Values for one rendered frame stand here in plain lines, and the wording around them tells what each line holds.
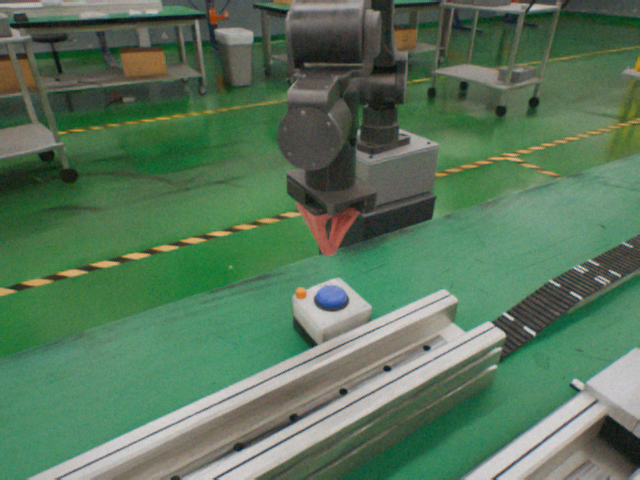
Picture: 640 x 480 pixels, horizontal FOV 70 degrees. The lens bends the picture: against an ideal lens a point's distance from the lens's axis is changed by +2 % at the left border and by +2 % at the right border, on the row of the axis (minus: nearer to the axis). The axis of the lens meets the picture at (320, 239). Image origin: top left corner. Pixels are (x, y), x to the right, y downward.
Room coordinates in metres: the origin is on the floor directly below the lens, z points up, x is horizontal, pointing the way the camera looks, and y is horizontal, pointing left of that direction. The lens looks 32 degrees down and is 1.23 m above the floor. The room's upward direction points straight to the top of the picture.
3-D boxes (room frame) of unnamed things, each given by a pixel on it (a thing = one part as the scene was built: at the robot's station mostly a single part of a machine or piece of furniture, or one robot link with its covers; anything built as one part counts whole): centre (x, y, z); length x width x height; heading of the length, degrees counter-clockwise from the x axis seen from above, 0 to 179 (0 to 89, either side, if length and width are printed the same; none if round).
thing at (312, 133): (0.43, 0.00, 1.13); 0.12 x 0.09 x 0.12; 167
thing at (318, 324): (0.46, -0.02, 0.81); 0.10 x 0.08 x 0.06; 32
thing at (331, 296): (0.47, -0.01, 0.84); 0.04 x 0.04 x 0.02
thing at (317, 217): (0.48, 0.00, 0.96); 0.07 x 0.07 x 0.09; 31
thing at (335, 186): (0.47, -0.01, 1.03); 0.10 x 0.07 x 0.07; 31
